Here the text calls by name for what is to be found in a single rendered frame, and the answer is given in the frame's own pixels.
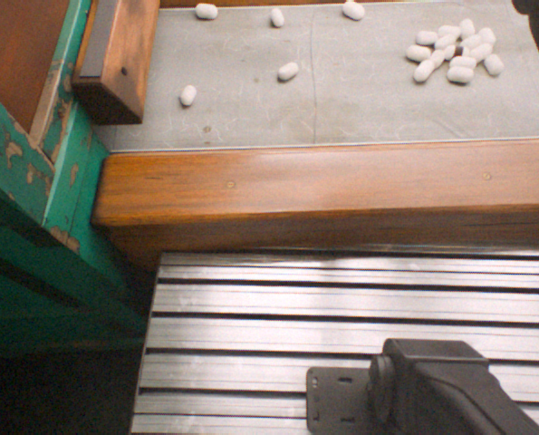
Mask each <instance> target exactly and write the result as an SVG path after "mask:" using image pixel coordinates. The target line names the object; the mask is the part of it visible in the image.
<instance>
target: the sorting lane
mask: <svg viewBox="0 0 539 435"><path fill-rule="evenodd" d="M359 5H361V6H362V7H363V8H364V15H363V17H362V18H361V19H359V20H355V19H353V18H351V17H349V16H348V15H346V14H345V13H344V12H343V6H344V4H337V5H280V6H248V7H216V9H217V17H216V18H214V19H206V18H201V17H199V16H198V15H197V13H196V8H170V9H159V16H158V21H157V27H156V32H155V37H154V43H153V45H152V52H151V58H150V64H149V76H148V83H147V91H146V98H145V103H144V114H143V122H142V124H133V125H117V127H116V132H115V137H114V142H113V147H112V151H111V153H112V154H114V153H130V152H162V151H195V150H256V149H285V148H312V147H340V146H366V145H392V144H419V143H444V142H470V141H494V140H539V52H538V49H537V47H536V45H535V42H534V39H533V37H532V34H531V31H530V27H529V23H528V15H521V14H519V13H517V12H516V10H515V9H514V7H513V4H512V2H511V0H430V1H409V2H387V3H362V4H359ZM275 8H278V9H279V10H280V11H281V13H282V15H283V17H284V23H283V25H281V26H275V25H274V22H273V20H272V18H271V12H272V10H273V9H275ZM465 19H469V20H471V21H472V23H473V26H474V29H475V33H474V35H475V34H478V32H479V31H480V30H482V29H483V28H489V29H491V30H492V32H493V34H494V36H495V38H496V43H495V44H494V46H493V47H492V53H491V54H496V55H497V56H498V57H499V59H500V61H501V62H502V64H503V65H504V69H503V71H502V72H500V73H499V74H497V75H492V74H490V73H489V71H488V69H487V68H486V66H485V59H486V58H485V59H484V60H482V61H481V62H479V63H477V64H476V67H475V69H474V70H472V71H473V73H474V76H473V78H472V79H471V80H470V81H469V82H453V81H450V80H449V79H448V76H447V74H448V70H449V69H450V66H449V65H450V62H451V61H448V60H446V59H445V58H444V60H443V61H442V63H441V65H440V66H439V67H438V68H436V69H433V71H432V73H431V74H430V75H429V76H428V78H427V79H426V80H425V81H423V82H417V81H416V80H415V79H414V72H415V71H416V69H417V68H418V67H419V65H420V64H421V62H418V61H414V60H410V59H409V58H408V57H407V55H406V51H407V50H408V48H409V47H411V46H412V45H417V46H421V47H425V48H428V49H429V50H430V56H431V55H432V54H433V53H434V52H435V51H436V50H435V45H434V44H432V45H425V44H418V43H417V42H416V36H417V34H418V33H419V32H422V31H426V32H435V33H438V29H439V28H440V27H441V26H443V25H449V26H457V27H459V24H460V23H461V22H462V21H463V20H465ZM491 54H490V55H491ZM288 63H296V64H297V65H298V73H297V74H296V75H294V76H293V77H291V78H289V79H287V80H282V79H280V77H279V76H278V72H279V70H280V68H281V67H283V66H285V65H287V64H288ZM189 85H191V86H193V87H195V89H196V91H197V94H196V96H195V98H194V100H193V101H192V103H191V104H190V105H184V104H183V103H182V102H181V100H180V96H181V94H182V93H183V91H184V89H185V88H186V87H187V86H189Z"/></svg>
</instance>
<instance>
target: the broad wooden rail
mask: <svg viewBox="0 0 539 435"><path fill-rule="evenodd" d="M91 222H92V224H93V225H94V226H96V227H97V228H98V229H99V230H100V231H101V232H102V234H103V235H104V236H105V237H106V238H107V239H108V240H109V241H110V242H111V243H112V244H113V245H114V246H115V247H116V248H117V249H118V250H119V251H120V252H121V253H122V254H123V255H124V256H125V257H126V258H127V259H128V260H129V261H130V262H131V263H132V264H133V265H134V266H135V267H136V268H137V269H138V270H139V271H140V272H147V271H158V266H159V256H160V251H163V252H183V253H244V252H266V251H279V249H251V248H254V247H306V246H334V245H362V244H390V243H418V242H447V241H475V240H504V239H533V238H539V140H494V141H470V142H444V143H419V144H392V145H366V146H340V147H312V148H285V149H256V150H195V151H162V152H130V153H114V154H112V155H110V156H108V157H106V158H105V159H104V160H103V162H102V166H101V175H100V179H99V184H98V188H97V193H96V198H95V202H94V207H93V211H92V216H91Z"/></svg>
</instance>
